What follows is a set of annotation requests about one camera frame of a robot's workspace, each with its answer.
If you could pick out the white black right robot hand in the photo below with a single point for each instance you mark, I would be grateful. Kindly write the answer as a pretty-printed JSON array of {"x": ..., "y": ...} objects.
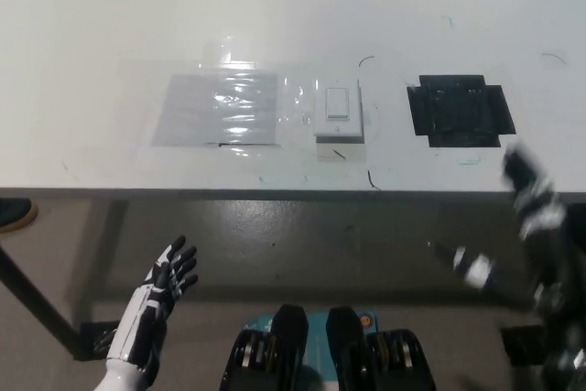
[{"x": 549, "y": 244}]

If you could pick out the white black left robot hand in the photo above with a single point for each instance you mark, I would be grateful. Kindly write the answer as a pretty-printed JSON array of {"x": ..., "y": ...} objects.
[{"x": 146, "y": 313}]

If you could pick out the black table leg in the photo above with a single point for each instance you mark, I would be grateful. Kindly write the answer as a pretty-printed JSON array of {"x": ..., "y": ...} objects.
[{"x": 41, "y": 299}]

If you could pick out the dark shoe tan sole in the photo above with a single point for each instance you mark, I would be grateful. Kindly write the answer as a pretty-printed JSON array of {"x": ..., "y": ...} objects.
[{"x": 16, "y": 214}]

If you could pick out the grey taped sheet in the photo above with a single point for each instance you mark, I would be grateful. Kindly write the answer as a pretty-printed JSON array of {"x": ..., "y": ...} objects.
[{"x": 192, "y": 111}]

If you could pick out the white wall light switch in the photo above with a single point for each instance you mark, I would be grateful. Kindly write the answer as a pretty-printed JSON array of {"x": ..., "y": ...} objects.
[{"x": 338, "y": 107}]

